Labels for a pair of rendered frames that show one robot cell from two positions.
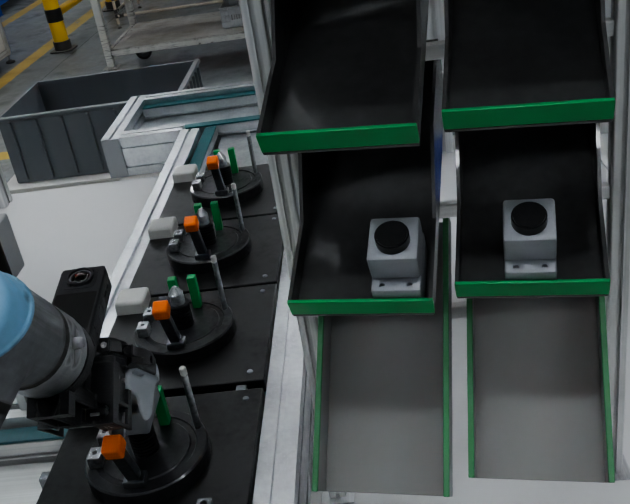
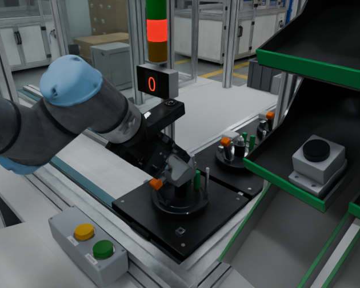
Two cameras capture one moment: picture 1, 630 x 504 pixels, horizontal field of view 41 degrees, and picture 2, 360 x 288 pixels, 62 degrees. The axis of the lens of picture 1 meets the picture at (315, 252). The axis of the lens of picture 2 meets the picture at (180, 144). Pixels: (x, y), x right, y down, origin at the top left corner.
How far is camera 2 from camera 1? 0.34 m
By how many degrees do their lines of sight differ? 33
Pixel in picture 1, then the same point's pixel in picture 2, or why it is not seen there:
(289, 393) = not seen: hidden behind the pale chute
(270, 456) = (226, 230)
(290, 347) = not seen: hidden behind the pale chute
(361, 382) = (278, 224)
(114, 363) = (159, 146)
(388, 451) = (270, 268)
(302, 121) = (294, 54)
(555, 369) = not seen: outside the picture
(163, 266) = (254, 130)
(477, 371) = (351, 263)
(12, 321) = (75, 91)
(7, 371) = (72, 115)
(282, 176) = (286, 93)
